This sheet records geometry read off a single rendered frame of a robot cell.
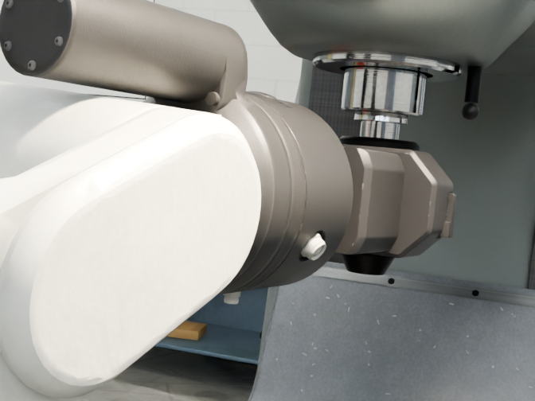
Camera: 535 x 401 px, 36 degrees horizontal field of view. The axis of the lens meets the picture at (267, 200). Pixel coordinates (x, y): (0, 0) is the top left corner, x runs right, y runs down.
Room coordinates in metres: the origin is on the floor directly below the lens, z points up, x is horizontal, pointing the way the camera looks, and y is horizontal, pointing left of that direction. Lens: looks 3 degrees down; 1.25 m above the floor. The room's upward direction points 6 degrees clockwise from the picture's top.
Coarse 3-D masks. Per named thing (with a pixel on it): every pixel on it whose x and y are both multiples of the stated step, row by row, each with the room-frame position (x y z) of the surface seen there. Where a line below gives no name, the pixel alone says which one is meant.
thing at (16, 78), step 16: (0, 0) 5.55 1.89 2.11; (0, 48) 5.54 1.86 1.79; (0, 64) 5.53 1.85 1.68; (0, 80) 5.53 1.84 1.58; (16, 80) 5.49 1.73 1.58; (32, 80) 5.45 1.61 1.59; (48, 80) 5.42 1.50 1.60; (112, 96) 5.27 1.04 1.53; (128, 96) 5.23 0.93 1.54; (144, 96) 5.20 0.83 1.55
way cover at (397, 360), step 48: (288, 288) 0.86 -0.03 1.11; (336, 288) 0.85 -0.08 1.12; (384, 288) 0.84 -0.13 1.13; (432, 288) 0.83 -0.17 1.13; (480, 288) 0.82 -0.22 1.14; (288, 336) 0.84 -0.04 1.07; (336, 336) 0.83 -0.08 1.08; (384, 336) 0.82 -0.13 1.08; (432, 336) 0.80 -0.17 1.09; (480, 336) 0.79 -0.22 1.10; (528, 336) 0.78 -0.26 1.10; (288, 384) 0.82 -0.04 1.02; (336, 384) 0.80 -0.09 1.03; (384, 384) 0.79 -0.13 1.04; (432, 384) 0.78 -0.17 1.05; (480, 384) 0.77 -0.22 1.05; (528, 384) 0.76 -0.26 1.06
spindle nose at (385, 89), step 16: (352, 80) 0.47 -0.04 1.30; (368, 80) 0.46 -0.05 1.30; (384, 80) 0.46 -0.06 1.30; (400, 80) 0.46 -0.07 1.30; (416, 80) 0.47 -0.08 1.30; (352, 96) 0.47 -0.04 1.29; (368, 96) 0.46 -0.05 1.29; (384, 96) 0.46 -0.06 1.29; (400, 96) 0.46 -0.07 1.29; (416, 96) 0.47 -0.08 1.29; (400, 112) 0.46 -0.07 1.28; (416, 112) 0.47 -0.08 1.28
